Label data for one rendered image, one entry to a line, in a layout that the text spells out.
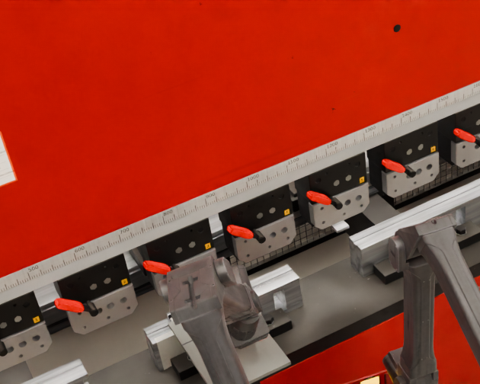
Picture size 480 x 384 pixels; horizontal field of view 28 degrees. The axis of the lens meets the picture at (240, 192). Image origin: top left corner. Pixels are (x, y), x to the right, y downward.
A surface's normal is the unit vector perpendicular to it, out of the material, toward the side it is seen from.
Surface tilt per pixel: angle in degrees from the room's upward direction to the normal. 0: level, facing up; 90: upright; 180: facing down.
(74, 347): 0
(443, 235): 27
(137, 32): 90
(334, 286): 0
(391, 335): 90
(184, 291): 13
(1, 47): 90
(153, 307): 0
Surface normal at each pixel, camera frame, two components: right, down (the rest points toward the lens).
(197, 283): -0.35, -0.77
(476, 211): 0.44, 0.49
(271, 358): -0.14, -0.79
